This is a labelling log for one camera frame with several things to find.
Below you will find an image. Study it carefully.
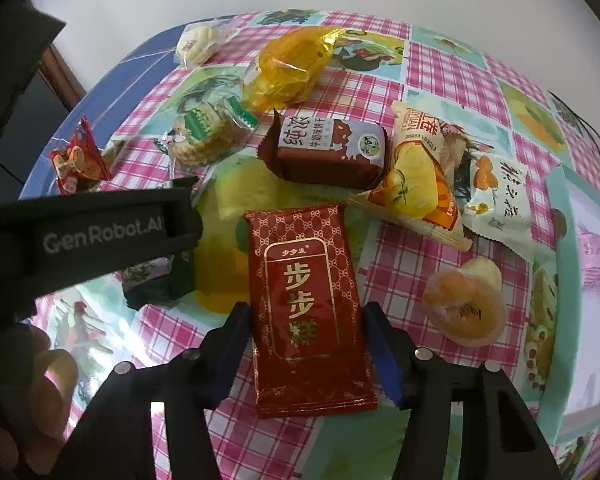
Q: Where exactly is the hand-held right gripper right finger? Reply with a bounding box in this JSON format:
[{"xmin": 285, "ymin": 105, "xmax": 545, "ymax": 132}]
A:
[{"xmin": 362, "ymin": 302, "xmax": 563, "ymax": 480}]

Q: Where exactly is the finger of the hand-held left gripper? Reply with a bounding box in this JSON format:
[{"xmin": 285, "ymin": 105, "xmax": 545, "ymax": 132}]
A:
[{"xmin": 122, "ymin": 252, "xmax": 197, "ymax": 312}]

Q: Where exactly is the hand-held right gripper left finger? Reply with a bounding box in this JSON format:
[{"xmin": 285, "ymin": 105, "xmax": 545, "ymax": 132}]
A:
[{"xmin": 45, "ymin": 302, "xmax": 253, "ymax": 480}]

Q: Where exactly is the small red snack packet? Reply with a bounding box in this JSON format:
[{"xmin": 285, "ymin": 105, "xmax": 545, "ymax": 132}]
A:
[{"xmin": 49, "ymin": 116, "xmax": 114, "ymax": 196}]

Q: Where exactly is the large red patterned snack packet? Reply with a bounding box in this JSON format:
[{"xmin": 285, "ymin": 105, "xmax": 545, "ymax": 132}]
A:
[{"xmin": 244, "ymin": 203, "xmax": 379, "ymax": 419}]

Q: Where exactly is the green label biscuit packet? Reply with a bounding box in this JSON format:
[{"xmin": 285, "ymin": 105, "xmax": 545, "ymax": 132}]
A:
[{"xmin": 155, "ymin": 97, "xmax": 259, "ymax": 167}]

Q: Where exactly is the yellow orange pastry packet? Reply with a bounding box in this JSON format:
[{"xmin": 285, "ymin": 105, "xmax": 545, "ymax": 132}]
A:
[{"xmin": 349, "ymin": 100, "xmax": 473, "ymax": 252}]

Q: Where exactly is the person's left hand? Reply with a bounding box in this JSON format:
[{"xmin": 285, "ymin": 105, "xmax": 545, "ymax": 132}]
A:
[{"xmin": 22, "ymin": 327, "xmax": 79, "ymax": 466}]

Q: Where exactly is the clear jelly cup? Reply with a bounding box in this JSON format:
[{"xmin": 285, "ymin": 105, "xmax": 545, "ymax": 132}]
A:
[{"xmin": 422, "ymin": 257, "xmax": 509, "ymax": 347}]

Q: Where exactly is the dark wooden cabinet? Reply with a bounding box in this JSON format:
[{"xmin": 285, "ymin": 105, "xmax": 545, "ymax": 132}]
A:
[{"xmin": 0, "ymin": 0, "xmax": 87, "ymax": 200}]

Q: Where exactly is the white packet with orange print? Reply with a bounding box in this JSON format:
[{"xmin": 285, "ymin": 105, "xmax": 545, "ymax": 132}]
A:
[{"xmin": 461, "ymin": 152, "xmax": 537, "ymax": 262}]

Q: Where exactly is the brown boxy biscuit packet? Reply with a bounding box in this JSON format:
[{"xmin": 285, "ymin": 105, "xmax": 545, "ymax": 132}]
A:
[{"xmin": 257, "ymin": 109, "xmax": 392, "ymax": 192}]

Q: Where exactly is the white pastry in clear wrapper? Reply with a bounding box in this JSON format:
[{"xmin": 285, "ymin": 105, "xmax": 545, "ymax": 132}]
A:
[{"xmin": 174, "ymin": 21, "xmax": 232, "ymax": 69}]

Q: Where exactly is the yellow translucent wrapped cake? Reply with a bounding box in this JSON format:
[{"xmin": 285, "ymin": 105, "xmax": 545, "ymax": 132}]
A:
[{"xmin": 241, "ymin": 26, "xmax": 347, "ymax": 112}]

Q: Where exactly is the black cable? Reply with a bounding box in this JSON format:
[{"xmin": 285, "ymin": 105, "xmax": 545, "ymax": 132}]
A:
[{"xmin": 547, "ymin": 91, "xmax": 600, "ymax": 187}]

